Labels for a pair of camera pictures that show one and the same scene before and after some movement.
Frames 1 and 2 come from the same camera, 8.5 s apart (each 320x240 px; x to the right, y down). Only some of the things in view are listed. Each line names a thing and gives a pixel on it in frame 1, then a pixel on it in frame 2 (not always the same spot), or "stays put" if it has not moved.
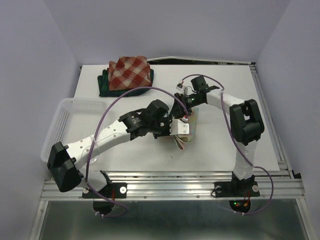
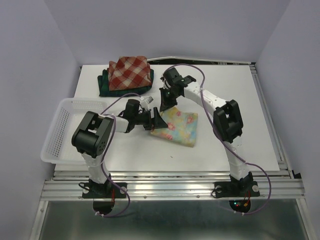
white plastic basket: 75,119 stays put
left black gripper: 167,119 → 155,122
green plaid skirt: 104,86 stays put
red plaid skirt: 129,72 stays put
